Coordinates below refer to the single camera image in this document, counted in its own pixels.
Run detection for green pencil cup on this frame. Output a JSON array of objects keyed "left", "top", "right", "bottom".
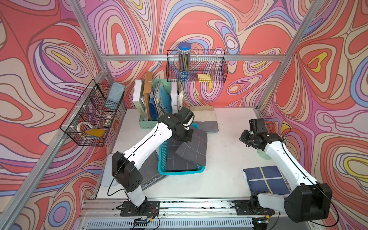
[{"left": 257, "top": 135, "right": 289, "bottom": 160}]

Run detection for yellow card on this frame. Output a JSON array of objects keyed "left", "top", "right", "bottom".
[{"left": 83, "top": 128, "right": 105, "bottom": 138}]

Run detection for white tape roll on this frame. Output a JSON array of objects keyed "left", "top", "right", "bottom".
[{"left": 77, "top": 122, "right": 94, "bottom": 133}]

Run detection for beige and grey folded pillowcase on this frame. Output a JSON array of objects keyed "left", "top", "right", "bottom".
[{"left": 189, "top": 106, "right": 219, "bottom": 133}]

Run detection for grey pillowcase with label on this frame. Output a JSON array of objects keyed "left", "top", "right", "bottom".
[{"left": 139, "top": 150, "right": 167, "bottom": 190}]

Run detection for left black wire basket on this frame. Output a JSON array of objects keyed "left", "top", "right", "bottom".
[{"left": 59, "top": 80, "right": 125, "bottom": 147}]

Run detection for yellow sticky notes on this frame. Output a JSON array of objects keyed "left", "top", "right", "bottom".
[{"left": 197, "top": 73, "right": 212, "bottom": 83}]

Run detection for white binder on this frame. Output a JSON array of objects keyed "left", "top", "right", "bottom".
[{"left": 171, "top": 81, "right": 178, "bottom": 110}]

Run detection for black wire basket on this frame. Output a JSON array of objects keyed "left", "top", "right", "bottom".
[
  {"left": 166, "top": 48, "right": 229, "bottom": 83},
  {"left": 59, "top": 80, "right": 125, "bottom": 147}
]

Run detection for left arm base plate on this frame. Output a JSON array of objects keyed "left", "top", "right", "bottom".
[{"left": 116, "top": 201, "right": 160, "bottom": 217}]

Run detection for blue folder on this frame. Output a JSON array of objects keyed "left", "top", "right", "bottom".
[{"left": 159, "top": 86, "right": 172, "bottom": 114}]

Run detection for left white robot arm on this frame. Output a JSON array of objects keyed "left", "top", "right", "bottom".
[{"left": 111, "top": 107, "right": 195, "bottom": 208}]

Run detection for grey blue sponge block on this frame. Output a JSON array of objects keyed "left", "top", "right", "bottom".
[{"left": 104, "top": 82, "right": 125, "bottom": 110}]

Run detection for teal plastic basket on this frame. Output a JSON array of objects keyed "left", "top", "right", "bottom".
[{"left": 158, "top": 124, "right": 205, "bottom": 175}]

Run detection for back black wire basket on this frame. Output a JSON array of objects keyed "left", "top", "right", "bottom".
[{"left": 166, "top": 48, "right": 229, "bottom": 83}]

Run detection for dark grey checked pillowcase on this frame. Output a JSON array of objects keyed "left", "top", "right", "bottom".
[{"left": 166, "top": 138, "right": 197, "bottom": 172}]

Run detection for navy pillowcase with yellow stripe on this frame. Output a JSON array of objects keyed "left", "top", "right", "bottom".
[{"left": 243, "top": 166, "right": 290, "bottom": 195}]

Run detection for brown folder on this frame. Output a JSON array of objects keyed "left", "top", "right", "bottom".
[{"left": 143, "top": 71, "right": 153, "bottom": 121}]

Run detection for green file organizer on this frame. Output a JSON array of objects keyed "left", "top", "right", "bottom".
[{"left": 139, "top": 79, "right": 184, "bottom": 129}]

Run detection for white book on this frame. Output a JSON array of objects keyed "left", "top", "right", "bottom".
[{"left": 132, "top": 79, "right": 145, "bottom": 114}]

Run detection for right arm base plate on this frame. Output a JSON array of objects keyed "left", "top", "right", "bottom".
[{"left": 231, "top": 200, "right": 275, "bottom": 216}]

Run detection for blue lidded pencil tube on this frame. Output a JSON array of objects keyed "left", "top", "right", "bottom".
[{"left": 178, "top": 42, "right": 191, "bottom": 81}]

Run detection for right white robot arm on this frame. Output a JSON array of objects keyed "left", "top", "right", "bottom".
[{"left": 239, "top": 118, "right": 333, "bottom": 223}]

